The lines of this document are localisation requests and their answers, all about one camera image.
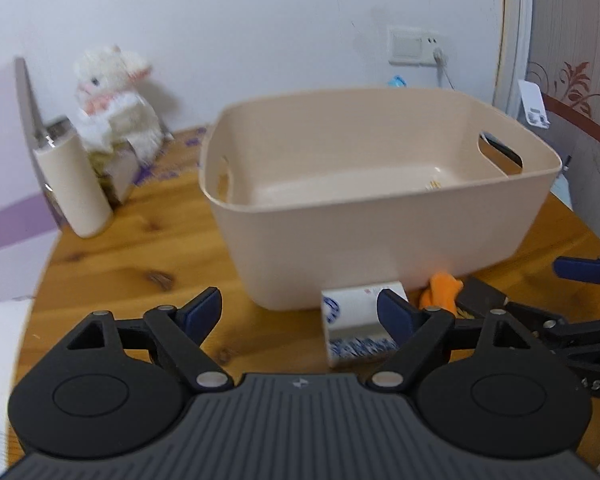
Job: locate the beige plastic storage bin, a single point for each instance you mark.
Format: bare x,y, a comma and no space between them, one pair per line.
380,240

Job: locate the white wall socket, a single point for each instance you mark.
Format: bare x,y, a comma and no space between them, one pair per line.
412,45

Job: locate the white plush toy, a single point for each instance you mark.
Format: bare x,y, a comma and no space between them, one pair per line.
117,95

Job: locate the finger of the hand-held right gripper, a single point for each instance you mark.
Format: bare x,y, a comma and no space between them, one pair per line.
560,327
577,268

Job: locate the white door frame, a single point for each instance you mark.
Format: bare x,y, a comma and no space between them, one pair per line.
511,35

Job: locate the small blue object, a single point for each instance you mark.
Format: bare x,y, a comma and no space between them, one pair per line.
396,80

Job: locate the cream thermos bottle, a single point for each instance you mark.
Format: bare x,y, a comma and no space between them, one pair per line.
75,185

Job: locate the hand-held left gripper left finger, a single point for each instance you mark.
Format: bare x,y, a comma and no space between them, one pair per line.
203,310

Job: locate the white purple cardboard box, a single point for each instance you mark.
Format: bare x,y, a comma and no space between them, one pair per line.
5,170

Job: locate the white blue patterned box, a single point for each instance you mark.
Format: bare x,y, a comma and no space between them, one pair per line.
352,320

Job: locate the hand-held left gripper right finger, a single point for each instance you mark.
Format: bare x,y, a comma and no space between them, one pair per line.
396,311

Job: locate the tissue box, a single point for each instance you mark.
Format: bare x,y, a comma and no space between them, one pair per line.
114,170

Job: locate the orange toy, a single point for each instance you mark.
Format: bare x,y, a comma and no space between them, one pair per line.
439,292

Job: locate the floral patterned cabinet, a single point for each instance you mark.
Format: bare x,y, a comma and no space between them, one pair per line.
580,125

